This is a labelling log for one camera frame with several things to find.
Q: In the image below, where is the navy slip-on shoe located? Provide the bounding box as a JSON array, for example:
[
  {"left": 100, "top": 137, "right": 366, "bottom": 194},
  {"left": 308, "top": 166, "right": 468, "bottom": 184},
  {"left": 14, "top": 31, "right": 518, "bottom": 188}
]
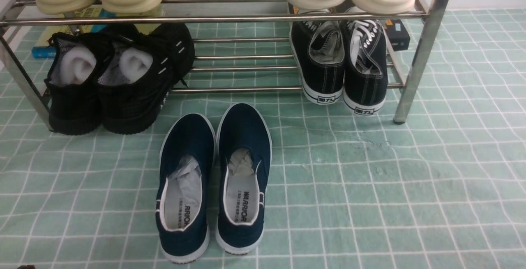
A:
[
  {"left": 215, "top": 103, "right": 272, "bottom": 255},
  {"left": 155, "top": 113, "right": 216, "bottom": 264}
]

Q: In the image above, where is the steel shoe rack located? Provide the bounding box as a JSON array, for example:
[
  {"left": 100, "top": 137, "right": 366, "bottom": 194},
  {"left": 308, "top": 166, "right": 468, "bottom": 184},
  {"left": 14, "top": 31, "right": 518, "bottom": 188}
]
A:
[{"left": 1, "top": 0, "right": 449, "bottom": 132}]

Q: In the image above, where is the black box behind rack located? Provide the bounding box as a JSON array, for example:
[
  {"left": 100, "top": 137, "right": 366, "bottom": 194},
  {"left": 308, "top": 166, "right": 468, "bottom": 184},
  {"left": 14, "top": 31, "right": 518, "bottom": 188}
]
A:
[{"left": 384, "top": 19, "right": 410, "bottom": 51}]

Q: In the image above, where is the black canvas sneaker left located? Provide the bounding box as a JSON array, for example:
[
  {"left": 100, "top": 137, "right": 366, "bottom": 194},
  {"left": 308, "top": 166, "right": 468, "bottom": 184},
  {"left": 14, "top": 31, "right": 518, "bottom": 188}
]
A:
[{"left": 289, "top": 21, "right": 345, "bottom": 106}]

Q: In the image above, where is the black canvas sneaker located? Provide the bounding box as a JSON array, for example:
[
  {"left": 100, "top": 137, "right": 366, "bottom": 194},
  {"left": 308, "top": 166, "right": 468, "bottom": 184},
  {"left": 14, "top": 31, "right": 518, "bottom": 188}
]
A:
[
  {"left": 339, "top": 19, "right": 388, "bottom": 116},
  {"left": 289, "top": 21, "right": 345, "bottom": 106}
]

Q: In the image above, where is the black canvas sneaker right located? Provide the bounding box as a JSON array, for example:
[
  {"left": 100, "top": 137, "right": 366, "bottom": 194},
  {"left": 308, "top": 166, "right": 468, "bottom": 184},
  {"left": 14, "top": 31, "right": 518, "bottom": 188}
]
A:
[{"left": 339, "top": 19, "right": 388, "bottom": 116}]

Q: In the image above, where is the green checked floor cloth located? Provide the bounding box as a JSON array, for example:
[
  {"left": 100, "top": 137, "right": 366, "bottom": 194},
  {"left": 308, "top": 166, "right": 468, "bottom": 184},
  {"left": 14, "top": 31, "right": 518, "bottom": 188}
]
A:
[{"left": 0, "top": 9, "right": 526, "bottom": 269}]

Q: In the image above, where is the black knit sneaker right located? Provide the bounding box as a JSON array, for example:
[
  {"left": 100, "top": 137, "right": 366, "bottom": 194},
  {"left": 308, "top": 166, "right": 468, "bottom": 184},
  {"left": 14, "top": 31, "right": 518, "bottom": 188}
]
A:
[{"left": 95, "top": 23, "right": 196, "bottom": 135}]

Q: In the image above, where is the black knit sneaker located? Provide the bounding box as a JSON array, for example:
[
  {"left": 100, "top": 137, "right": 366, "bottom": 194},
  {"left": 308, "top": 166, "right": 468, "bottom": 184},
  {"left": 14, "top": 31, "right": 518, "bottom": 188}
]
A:
[
  {"left": 44, "top": 32, "right": 115, "bottom": 136},
  {"left": 95, "top": 23, "right": 196, "bottom": 135}
]

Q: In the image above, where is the black knit sneaker left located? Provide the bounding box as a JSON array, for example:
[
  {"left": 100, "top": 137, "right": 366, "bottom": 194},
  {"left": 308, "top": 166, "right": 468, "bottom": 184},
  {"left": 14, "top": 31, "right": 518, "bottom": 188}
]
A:
[{"left": 44, "top": 32, "right": 115, "bottom": 136}]

